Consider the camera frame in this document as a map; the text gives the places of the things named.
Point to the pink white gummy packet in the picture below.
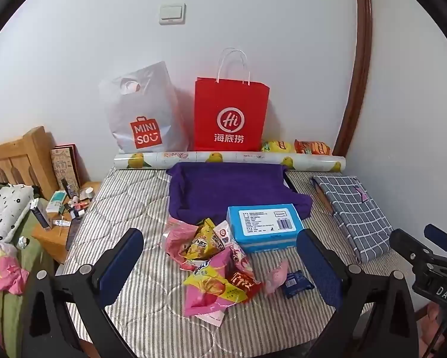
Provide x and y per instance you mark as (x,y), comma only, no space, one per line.
(175,238)

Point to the blue tissue pack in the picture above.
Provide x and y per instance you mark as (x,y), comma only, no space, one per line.
(260,227)

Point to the white tube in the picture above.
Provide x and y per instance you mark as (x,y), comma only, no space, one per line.
(62,223)

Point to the white jar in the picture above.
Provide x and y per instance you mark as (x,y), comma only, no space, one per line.
(86,194)

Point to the pink yellow chips packet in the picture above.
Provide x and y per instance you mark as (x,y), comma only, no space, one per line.
(205,291)

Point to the dark blue box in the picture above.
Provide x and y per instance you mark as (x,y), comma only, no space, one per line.
(40,214)

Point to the pink cloth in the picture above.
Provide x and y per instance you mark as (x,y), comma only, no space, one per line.
(3,268)

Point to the white plastic shopping bag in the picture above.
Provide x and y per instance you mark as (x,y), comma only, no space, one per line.
(141,97)

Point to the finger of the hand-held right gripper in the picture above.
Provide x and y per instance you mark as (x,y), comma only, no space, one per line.
(410,246)
(443,236)

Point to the red snack packet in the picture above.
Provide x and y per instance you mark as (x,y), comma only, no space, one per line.
(242,281)

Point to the orange snack packet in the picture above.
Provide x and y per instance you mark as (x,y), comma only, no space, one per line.
(313,147)

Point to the illustrated book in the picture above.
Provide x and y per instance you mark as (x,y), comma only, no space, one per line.
(65,167)

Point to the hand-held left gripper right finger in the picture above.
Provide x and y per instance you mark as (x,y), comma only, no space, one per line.
(320,268)

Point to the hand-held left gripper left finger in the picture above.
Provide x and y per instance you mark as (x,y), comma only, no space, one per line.
(121,261)

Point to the white light switch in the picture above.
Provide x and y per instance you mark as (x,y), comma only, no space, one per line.
(172,13)

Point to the red paper bag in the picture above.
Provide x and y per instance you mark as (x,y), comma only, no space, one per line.
(231,112)

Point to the brown wooden door frame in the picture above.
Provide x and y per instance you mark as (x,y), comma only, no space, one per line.
(359,63)

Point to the grey checked cloth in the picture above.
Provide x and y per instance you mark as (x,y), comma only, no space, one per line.
(357,212)

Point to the teal white box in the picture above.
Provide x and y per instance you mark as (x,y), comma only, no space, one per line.
(56,201)

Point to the long strawberry candy packet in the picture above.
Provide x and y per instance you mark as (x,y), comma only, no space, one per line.
(223,235)

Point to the wooden nightstand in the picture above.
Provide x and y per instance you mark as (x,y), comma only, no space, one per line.
(55,238)

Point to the small blue snack packet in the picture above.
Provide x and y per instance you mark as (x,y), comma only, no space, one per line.
(298,285)

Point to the lemon print paper roll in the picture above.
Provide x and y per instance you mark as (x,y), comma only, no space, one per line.
(178,158)

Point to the green bedsheet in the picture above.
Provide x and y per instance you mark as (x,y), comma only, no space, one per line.
(7,317)

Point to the small pink snack packet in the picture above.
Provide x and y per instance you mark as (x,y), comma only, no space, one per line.
(275,276)

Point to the white dotted pillow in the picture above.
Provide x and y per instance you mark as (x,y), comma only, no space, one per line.
(7,205)

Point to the striped quilt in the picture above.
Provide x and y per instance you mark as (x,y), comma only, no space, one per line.
(126,201)

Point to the wooden headboard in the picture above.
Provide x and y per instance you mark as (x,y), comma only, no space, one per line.
(25,153)

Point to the round yellow snack packet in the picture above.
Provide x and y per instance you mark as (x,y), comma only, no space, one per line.
(277,146)

